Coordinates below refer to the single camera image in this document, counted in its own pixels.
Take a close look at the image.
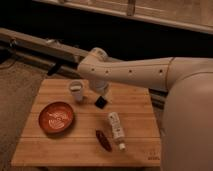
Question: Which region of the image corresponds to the black phone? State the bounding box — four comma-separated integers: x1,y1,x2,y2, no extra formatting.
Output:
95,96,108,109

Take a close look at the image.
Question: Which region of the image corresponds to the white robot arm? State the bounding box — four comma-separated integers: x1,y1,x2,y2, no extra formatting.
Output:
78,48,213,171

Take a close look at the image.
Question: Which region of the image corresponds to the white cup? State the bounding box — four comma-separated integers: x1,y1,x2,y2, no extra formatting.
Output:
69,81,83,102

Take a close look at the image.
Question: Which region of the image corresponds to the wooden table board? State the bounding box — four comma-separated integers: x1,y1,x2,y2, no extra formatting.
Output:
11,79,161,167

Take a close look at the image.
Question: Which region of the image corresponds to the orange ceramic bowl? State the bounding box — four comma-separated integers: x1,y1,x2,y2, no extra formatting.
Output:
38,102,74,134

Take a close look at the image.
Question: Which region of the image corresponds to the black object on floor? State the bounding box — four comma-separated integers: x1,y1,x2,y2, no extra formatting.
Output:
47,63,62,76

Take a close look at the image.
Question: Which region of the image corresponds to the metal floor rail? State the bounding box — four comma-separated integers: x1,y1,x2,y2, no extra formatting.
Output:
0,27,168,108

